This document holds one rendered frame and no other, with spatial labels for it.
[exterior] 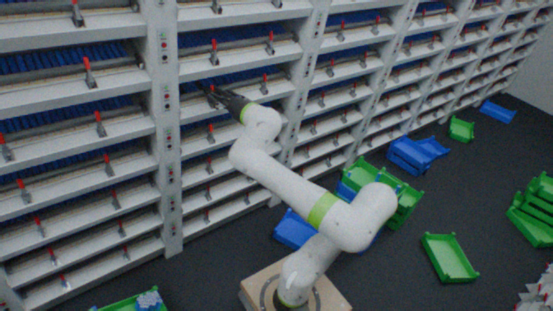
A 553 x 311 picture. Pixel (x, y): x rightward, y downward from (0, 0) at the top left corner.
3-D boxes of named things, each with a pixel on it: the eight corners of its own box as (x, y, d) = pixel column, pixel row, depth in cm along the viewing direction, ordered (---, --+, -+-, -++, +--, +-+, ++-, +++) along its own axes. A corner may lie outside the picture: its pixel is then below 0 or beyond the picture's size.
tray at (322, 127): (360, 121, 234) (372, 109, 224) (292, 148, 201) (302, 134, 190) (342, 99, 240) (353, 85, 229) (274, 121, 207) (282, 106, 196)
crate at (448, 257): (473, 282, 206) (480, 275, 201) (442, 282, 202) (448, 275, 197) (448, 239, 228) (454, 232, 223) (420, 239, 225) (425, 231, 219)
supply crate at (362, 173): (402, 194, 194) (408, 184, 189) (385, 212, 182) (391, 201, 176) (357, 164, 207) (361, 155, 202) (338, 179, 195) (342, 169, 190)
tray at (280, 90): (292, 95, 172) (300, 81, 164) (178, 126, 139) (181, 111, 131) (271, 64, 178) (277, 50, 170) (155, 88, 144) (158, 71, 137)
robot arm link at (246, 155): (332, 192, 112) (324, 188, 102) (312, 222, 112) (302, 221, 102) (249, 137, 126) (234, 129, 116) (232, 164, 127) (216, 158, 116)
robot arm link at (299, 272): (318, 288, 144) (328, 262, 132) (295, 316, 134) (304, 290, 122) (293, 268, 149) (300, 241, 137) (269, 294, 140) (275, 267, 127)
